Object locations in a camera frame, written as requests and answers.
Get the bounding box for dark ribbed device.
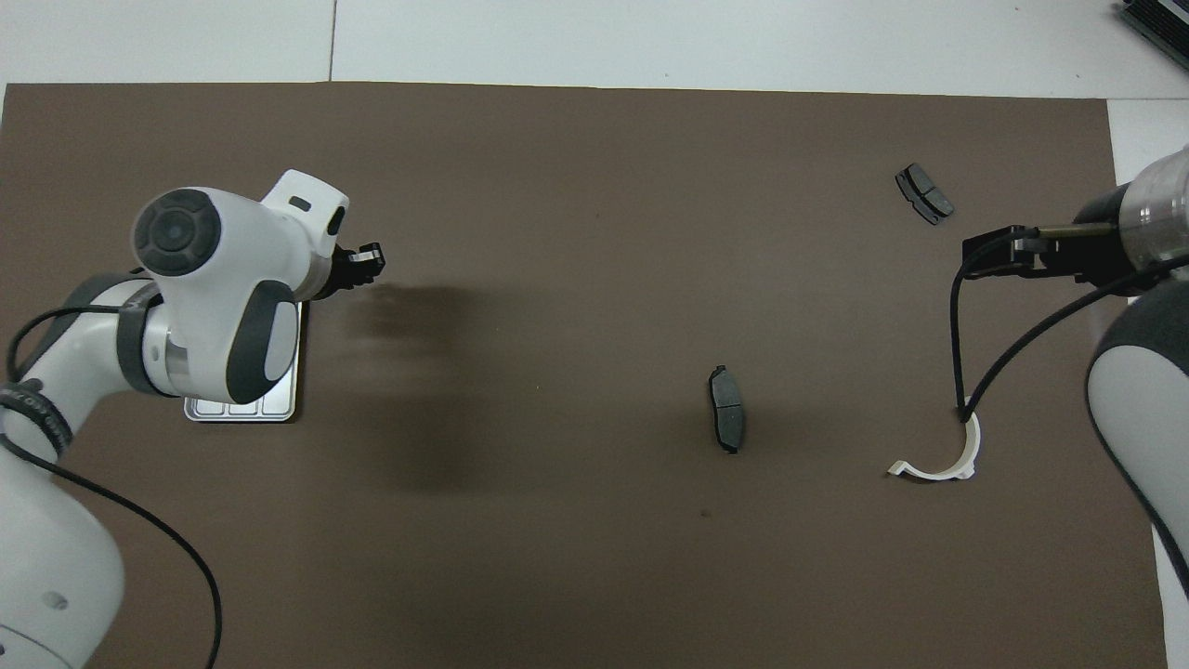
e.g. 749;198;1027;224
1115;0;1189;59

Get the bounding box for long grey brake pad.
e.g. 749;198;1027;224
709;364;746;454

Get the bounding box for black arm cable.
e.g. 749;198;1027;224
0;302;224;669
947;228;1189;426

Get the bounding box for silver metal tray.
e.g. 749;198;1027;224
184;299;307;424

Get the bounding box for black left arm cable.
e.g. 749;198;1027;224
0;302;224;669

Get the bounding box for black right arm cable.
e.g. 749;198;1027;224
947;228;1189;426

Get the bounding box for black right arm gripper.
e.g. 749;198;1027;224
963;184;1139;296

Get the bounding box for short split grey brake pad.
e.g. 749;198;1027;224
895;164;955;226

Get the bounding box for white curved plastic clip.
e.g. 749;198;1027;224
888;398;982;482

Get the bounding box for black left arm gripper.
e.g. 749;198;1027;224
320;242;385;300

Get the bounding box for brown table mat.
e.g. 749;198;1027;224
0;82;1169;669

